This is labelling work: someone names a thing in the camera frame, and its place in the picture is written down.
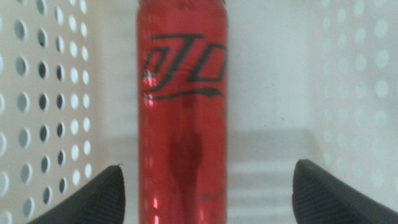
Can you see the white perforated plastic basket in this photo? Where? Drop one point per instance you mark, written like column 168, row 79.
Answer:
column 280, row 77

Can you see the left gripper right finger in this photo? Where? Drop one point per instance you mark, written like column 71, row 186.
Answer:
column 320, row 199

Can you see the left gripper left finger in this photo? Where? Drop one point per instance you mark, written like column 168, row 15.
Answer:
column 99, row 199

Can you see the red soda can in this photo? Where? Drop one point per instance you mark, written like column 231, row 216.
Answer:
column 183, row 124

